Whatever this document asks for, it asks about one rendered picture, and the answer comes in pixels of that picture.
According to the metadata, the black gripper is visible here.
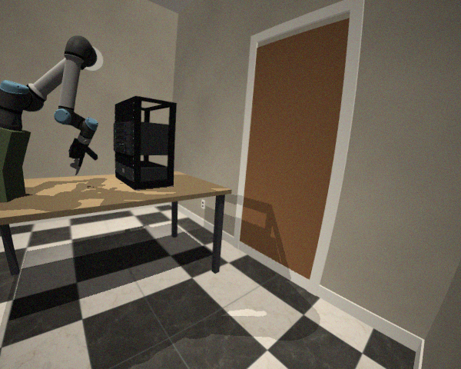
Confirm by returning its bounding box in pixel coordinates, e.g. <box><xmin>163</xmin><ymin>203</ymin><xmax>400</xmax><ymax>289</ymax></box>
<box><xmin>69</xmin><ymin>138</ymin><xmax>89</xmax><ymax>175</ymax></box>

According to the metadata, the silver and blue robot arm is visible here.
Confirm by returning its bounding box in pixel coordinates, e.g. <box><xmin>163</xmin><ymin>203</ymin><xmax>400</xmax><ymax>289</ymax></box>
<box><xmin>0</xmin><ymin>35</ymin><xmax>98</xmax><ymax>145</ymax></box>

